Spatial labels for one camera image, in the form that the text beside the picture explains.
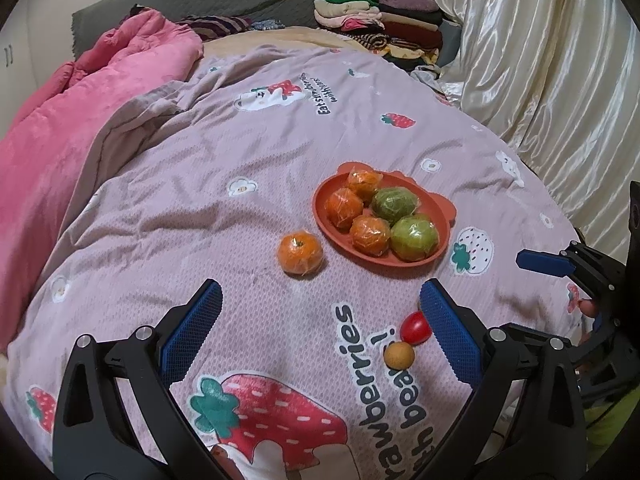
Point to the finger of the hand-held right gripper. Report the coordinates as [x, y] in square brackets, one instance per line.
[542, 261]

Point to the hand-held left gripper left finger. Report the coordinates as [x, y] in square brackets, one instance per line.
[192, 327]

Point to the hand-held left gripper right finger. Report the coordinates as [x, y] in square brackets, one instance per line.
[450, 330]

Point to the plastic-wrapped orange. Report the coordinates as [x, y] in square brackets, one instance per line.
[370, 234]
[300, 254]
[344, 207]
[365, 182]

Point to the plastic-wrapped green fruit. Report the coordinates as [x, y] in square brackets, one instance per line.
[393, 202]
[414, 237]

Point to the orange-red oval plate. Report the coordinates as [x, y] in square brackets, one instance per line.
[330, 225]

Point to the person's right hand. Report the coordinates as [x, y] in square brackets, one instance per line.
[589, 307]

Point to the red cherry tomato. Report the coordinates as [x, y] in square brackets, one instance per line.
[415, 329]

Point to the brown longan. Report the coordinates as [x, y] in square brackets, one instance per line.
[399, 356]

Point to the yellow-green cloth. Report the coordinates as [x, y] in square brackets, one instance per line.
[612, 415]

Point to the strawberry printed pink blanket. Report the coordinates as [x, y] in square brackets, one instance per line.
[225, 185]

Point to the cream satin curtain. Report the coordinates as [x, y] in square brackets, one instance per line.
[545, 70]

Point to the pink fleece blanket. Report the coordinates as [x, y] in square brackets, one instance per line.
[65, 125]

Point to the stack of folded clothes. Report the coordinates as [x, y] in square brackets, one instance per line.
[380, 22]

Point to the dark striped cloth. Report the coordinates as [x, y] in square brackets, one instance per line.
[220, 25]

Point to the white cabinet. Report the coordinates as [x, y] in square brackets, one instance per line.
[12, 60]

